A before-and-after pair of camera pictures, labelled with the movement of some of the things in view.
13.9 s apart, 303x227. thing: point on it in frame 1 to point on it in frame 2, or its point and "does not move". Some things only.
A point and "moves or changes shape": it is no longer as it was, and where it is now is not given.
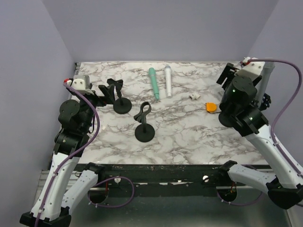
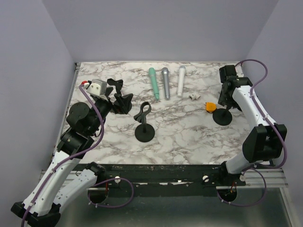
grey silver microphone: (262, 87) to (165, 71)
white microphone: (168, 73) to (182, 76)
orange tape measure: (210, 107) does not move
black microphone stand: (265, 101) moves or changes shape
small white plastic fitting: (194, 96) does not move
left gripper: (108, 93) to (109, 103)
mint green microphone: (152, 74) does not move
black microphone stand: (144, 132) does not move
